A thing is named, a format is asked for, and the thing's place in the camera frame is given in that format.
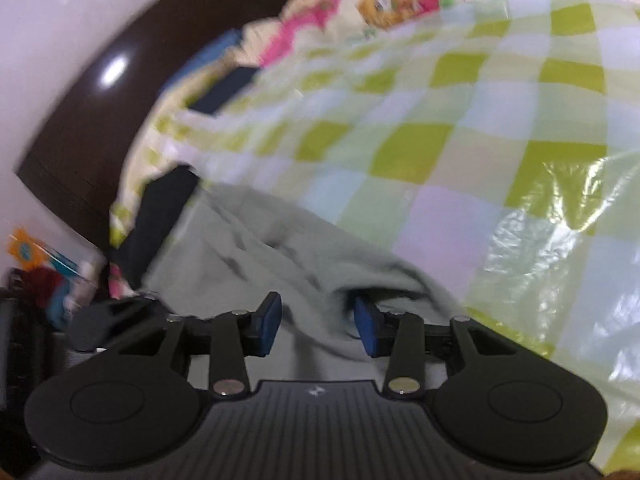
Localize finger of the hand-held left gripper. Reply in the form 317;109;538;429
111;294;173;322

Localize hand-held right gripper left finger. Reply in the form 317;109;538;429
116;291;284;402

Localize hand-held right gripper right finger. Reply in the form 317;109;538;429
353;296;537;402

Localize grey pants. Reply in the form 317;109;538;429
142;183;468;396

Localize dark red fuzzy item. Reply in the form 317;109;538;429
20;266;63;311

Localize black cloth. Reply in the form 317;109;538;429
107;164;202;298

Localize orange flower toy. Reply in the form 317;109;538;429
7;228;47;270

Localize clear plastic sheet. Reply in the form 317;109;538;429
465;150;640;471

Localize green checkered blanket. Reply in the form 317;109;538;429
107;0;640;476

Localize dark brown wooden headboard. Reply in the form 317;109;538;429
14;0;307;261

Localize dark blue flat pouch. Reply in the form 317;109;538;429
186;65;261;117

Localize blue cloth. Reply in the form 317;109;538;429
165;27;246;91

